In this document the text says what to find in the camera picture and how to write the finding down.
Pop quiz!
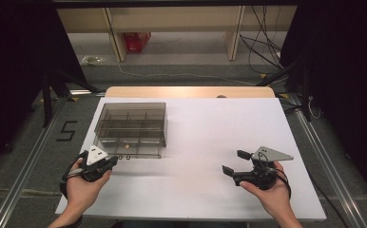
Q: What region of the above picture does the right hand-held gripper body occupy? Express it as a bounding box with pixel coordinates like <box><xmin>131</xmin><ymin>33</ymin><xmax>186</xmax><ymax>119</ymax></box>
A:
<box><xmin>242</xmin><ymin>145</ymin><xmax>295</xmax><ymax>191</ymax></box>

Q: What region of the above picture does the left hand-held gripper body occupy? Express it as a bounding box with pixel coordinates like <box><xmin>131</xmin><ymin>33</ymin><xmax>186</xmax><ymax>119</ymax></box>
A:
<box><xmin>80</xmin><ymin>144</ymin><xmax>109</xmax><ymax>183</ymax></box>

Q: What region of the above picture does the smoky clear drawer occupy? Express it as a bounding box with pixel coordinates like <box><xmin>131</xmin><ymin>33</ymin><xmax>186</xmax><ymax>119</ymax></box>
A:
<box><xmin>92</xmin><ymin>136</ymin><xmax>163</xmax><ymax>160</ymax></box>

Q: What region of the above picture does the smoky clear organizer box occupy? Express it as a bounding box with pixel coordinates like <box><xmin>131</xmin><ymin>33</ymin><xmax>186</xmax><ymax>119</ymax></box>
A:
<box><xmin>94</xmin><ymin>102</ymin><xmax>167</xmax><ymax>148</ymax></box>

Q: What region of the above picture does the person's left hand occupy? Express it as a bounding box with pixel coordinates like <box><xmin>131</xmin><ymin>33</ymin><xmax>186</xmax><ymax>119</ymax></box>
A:
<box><xmin>65</xmin><ymin>158</ymin><xmax>113</xmax><ymax>218</ymax></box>

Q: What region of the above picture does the person's right hand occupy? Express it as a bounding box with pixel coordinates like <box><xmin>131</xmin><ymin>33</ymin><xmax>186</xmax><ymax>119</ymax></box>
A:
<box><xmin>239</xmin><ymin>161</ymin><xmax>293</xmax><ymax>220</ymax></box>

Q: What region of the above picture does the white board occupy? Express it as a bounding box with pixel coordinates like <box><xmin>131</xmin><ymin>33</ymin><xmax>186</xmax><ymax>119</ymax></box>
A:
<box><xmin>55</xmin><ymin>97</ymin><xmax>327</xmax><ymax>222</ymax></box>

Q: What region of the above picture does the black metal stand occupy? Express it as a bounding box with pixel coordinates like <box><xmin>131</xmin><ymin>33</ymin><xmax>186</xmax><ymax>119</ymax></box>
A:
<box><xmin>40</xmin><ymin>67</ymin><xmax>100</xmax><ymax>127</ymax></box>
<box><xmin>256</xmin><ymin>56</ymin><xmax>313</xmax><ymax>123</ymax></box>

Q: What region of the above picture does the wooden table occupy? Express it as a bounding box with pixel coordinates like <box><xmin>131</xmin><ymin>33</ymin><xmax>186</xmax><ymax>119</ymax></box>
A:
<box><xmin>105</xmin><ymin>85</ymin><xmax>276</xmax><ymax>99</ymax></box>

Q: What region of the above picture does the clear plastic wrapper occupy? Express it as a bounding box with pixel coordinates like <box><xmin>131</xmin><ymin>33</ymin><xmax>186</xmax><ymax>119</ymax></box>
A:
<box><xmin>82</xmin><ymin>55</ymin><xmax>104</xmax><ymax>67</ymax></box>

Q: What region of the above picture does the black curtain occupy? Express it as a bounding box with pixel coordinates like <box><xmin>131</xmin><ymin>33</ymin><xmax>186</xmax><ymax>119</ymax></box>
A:
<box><xmin>280</xmin><ymin>0</ymin><xmax>367</xmax><ymax>207</ymax></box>
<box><xmin>0</xmin><ymin>0</ymin><xmax>87</xmax><ymax>179</ymax></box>

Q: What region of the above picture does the red bag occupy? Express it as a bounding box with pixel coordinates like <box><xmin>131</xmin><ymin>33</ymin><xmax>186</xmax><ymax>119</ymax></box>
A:
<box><xmin>123</xmin><ymin>31</ymin><xmax>152</xmax><ymax>53</ymax></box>

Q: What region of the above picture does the right hand-held gripper cable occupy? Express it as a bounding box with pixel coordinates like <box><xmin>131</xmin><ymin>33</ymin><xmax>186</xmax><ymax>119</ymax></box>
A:
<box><xmin>272</xmin><ymin>169</ymin><xmax>293</xmax><ymax>201</ymax></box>

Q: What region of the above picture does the short white cable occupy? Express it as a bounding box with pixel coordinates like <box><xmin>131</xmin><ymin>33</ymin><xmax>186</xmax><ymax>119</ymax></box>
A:
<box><xmin>308</xmin><ymin>96</ymin><xmax>322</xmax><ymax>121</ymax></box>

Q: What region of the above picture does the short aluminium rail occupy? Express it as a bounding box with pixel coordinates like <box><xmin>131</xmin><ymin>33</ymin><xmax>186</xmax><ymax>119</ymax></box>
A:
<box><xmin>68</xmin><ymin>89</ymin><xmax>106</xmax><ymax>97</ymax></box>

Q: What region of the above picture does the long aluminium rail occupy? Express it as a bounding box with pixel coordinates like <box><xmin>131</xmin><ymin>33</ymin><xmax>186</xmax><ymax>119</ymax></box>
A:
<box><xmin>290</xmin><ymin>94</ymin><xmax>367</xmax><ymax>228</ymax></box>
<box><xmin>0</xmin><ymin>98</ymin><xmax>68</xmax><ymax>228</ymax></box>

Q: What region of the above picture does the black floor cable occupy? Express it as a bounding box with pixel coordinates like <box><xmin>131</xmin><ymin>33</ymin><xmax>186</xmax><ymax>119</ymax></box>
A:
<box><xmin>306</xmin><ymin>175</ymin><xmax>351</xmax><ymax>228</ymax></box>

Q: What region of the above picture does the long white floor cable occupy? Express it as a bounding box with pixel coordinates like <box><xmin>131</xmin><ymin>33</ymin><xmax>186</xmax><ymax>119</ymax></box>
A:
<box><xmin>114</xmin><ymin>60</ymin><xmax>259</xmax><ymax>86</ymax></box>

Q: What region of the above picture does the bundle of black cables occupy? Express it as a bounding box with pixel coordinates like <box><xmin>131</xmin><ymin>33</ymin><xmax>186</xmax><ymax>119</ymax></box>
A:
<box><xmin>239</xmin><ymin>5</ymin><xmax>284</xmax><ymax>75</ymax></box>

